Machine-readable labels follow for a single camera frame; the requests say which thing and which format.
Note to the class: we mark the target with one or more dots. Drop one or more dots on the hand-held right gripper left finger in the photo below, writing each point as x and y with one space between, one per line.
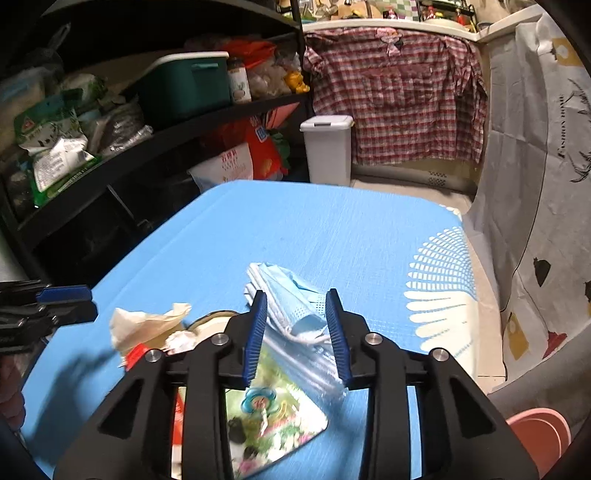
255 341

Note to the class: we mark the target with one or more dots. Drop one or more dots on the green storage box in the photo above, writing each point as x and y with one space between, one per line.
184 87

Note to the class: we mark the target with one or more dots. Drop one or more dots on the yellow toy figure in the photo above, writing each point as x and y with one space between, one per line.
295 82

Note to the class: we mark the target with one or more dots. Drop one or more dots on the white lidded bin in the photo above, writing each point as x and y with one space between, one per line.
328 152

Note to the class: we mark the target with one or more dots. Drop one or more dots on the white kitchen counter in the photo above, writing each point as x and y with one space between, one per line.
415 25

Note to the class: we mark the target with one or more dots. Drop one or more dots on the red folded paper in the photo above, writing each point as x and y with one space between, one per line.
281 115

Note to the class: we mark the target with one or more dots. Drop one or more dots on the black shelf rack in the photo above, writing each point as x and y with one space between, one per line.
194 121

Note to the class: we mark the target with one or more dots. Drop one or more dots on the beige tissue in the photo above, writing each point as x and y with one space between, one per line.
138 323

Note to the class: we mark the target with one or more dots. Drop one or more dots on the red printed bag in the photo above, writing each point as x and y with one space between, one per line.
263 152

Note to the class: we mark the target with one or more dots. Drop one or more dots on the black spice rack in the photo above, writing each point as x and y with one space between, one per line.
443 11

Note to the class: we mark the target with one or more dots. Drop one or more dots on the small red box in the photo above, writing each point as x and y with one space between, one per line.
134 357

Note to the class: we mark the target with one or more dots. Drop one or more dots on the silver green printed packet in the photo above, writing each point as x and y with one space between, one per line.
60 170

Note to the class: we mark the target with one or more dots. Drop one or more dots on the green snack packet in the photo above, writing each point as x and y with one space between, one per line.
46 127

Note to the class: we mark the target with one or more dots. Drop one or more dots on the pink plastic bin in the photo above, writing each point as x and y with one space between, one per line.
540 434

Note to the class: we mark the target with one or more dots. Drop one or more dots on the glass jar with label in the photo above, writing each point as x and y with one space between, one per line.
239 83

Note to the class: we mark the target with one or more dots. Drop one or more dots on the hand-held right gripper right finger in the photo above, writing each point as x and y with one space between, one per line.
338 341

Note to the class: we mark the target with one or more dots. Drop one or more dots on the white deer print curtain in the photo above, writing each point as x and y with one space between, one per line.
531 184

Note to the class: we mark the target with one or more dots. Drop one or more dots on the clear bag of dried food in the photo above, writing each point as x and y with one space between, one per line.
268 78

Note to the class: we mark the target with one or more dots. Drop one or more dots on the blue patterned tablecloth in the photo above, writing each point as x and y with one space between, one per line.
300 230

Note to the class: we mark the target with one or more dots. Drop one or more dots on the white paper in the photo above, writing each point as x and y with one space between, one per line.
180 342

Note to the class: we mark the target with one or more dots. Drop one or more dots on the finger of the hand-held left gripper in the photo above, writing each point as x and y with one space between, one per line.
64 293
69 312

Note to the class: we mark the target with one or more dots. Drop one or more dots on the clear bag with dark contents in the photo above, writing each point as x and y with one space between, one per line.
120 129

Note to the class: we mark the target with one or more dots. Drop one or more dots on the glossy printed packet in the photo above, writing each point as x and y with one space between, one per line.
272 424

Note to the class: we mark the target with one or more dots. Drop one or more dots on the white bag with red print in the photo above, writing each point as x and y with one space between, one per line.
226 166

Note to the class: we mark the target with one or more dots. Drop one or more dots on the person's left hand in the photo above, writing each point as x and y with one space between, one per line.
11 397

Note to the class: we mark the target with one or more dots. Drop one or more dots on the orange snack packet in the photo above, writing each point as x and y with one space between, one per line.
251 50

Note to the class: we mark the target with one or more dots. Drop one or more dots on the gold jar lid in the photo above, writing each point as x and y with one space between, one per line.
207 323

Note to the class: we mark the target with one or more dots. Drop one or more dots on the blue face masks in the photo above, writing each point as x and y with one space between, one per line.
295 314

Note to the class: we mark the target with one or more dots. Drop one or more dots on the grey cloth cover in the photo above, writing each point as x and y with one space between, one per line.
545 399

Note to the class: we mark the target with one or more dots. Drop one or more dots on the red plaid shirt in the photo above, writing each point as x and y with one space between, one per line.
392 92

